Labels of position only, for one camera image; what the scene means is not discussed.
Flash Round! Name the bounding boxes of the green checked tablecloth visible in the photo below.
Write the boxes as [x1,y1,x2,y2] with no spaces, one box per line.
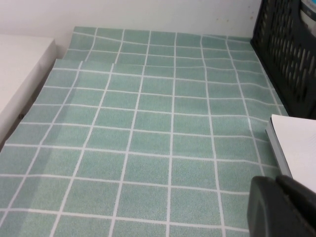
[0,26,294,237]

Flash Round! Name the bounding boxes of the black plastic book holder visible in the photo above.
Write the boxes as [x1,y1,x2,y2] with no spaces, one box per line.
[249,0,316,118]

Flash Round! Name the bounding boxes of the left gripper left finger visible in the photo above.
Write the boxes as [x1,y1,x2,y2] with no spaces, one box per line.
[247,175,312,237]

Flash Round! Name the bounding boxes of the white raised platform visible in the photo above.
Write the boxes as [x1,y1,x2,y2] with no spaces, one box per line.
[0,34,57,149]

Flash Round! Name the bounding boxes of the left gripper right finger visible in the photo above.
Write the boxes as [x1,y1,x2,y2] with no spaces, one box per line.
[276,174,316,237]

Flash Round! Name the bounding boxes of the blue and white show catalogue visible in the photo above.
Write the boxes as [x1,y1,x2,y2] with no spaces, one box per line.
[265,114,316,195]

